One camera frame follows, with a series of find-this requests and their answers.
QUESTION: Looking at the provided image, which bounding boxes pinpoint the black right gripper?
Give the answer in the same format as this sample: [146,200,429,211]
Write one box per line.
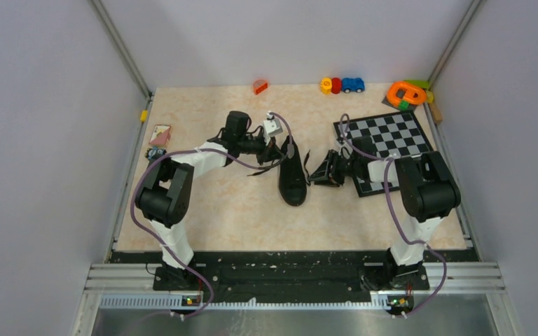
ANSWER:
[309,150,361,188]

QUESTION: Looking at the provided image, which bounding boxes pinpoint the black shoelace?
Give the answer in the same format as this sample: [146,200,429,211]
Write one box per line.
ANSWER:
[247,150,311,186]

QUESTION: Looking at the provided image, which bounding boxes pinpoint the black canvas sneaker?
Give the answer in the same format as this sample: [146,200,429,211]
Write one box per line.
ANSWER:
[278,141,307,207]

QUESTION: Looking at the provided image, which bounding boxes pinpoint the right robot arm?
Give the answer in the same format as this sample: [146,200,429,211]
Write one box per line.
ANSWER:
[309,136,461,288]

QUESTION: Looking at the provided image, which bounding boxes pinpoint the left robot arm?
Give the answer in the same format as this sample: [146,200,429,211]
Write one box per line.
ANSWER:
[130,111,294,289]

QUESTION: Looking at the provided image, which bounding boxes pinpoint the orange toy brick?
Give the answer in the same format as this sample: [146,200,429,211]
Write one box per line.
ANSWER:
[252,79,268,95]

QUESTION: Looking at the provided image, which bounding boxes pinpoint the black white checkerboard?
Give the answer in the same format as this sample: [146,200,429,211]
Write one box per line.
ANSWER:
[333,110,450,199]

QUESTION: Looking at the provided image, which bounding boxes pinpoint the red toy cylinder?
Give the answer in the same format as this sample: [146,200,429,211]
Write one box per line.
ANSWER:
[331,78,342,95]

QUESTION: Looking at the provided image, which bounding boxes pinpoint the yellow toy cylinder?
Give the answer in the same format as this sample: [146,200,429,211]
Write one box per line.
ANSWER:
[319,77,333,95]

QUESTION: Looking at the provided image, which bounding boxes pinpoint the blue toy car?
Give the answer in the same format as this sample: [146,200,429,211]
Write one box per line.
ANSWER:
[341,78,365,93]

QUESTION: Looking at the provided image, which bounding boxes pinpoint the pink tangram puzzle box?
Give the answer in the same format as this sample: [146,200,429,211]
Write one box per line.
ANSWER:
[149,125,172,148]

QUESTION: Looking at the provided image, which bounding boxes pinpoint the wooden block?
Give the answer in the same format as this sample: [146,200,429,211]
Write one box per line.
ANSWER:
[429,103,443,125]

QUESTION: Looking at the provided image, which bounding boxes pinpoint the small blue toy robot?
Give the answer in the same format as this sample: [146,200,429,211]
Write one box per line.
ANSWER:
[144,146,167,161]

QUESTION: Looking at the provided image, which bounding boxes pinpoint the green toy block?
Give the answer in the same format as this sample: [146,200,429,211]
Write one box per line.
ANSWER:
[404,79,431,90]

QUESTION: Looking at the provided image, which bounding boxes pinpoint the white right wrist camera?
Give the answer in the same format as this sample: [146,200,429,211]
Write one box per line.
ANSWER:
[337,139,351,158]

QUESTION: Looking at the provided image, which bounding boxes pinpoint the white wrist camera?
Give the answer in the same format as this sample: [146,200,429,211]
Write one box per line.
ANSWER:
[337,139,351,158]
[262,111,283,139]

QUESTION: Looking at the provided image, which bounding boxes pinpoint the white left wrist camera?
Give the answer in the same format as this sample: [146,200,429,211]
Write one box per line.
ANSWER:
[262,111,283,139]

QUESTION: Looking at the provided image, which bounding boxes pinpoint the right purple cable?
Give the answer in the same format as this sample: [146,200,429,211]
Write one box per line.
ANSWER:
[338,113,448,319]

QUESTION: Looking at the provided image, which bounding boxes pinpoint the orange plastic ring toy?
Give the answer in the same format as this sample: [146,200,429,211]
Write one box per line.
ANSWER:
[385,81,428,110]

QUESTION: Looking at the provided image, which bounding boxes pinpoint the yellow clip on rail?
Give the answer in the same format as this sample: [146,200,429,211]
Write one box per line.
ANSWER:
[139,110,148,123]

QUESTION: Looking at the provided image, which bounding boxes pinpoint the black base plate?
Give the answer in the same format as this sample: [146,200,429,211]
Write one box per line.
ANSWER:
[153,250,481,305]

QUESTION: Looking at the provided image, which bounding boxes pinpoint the aluminium frame rail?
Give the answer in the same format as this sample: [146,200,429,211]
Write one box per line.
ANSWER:
[88,0,153,99]

